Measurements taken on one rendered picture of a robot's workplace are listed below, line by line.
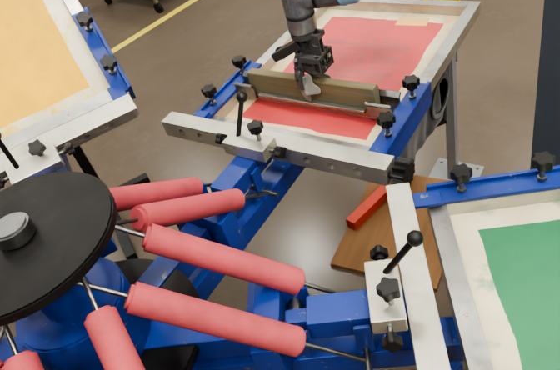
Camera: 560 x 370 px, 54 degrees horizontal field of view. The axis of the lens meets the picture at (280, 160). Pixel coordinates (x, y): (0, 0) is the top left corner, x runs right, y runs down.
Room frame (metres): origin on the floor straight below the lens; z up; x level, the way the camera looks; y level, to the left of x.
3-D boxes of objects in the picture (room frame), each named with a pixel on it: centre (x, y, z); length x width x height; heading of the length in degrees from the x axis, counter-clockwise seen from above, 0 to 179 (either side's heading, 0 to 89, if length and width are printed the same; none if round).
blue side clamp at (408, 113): (1.09, -0.32, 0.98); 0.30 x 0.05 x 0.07; 138
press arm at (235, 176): (1.04, 0.10, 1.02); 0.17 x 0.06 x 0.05; 138
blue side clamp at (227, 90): (1.46, 0.09, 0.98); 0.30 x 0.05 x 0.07; 138
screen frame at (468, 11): (1.45, -0.28, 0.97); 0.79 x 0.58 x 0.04; 138
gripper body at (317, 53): (1.28, -0.16, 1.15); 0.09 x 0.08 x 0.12; 48
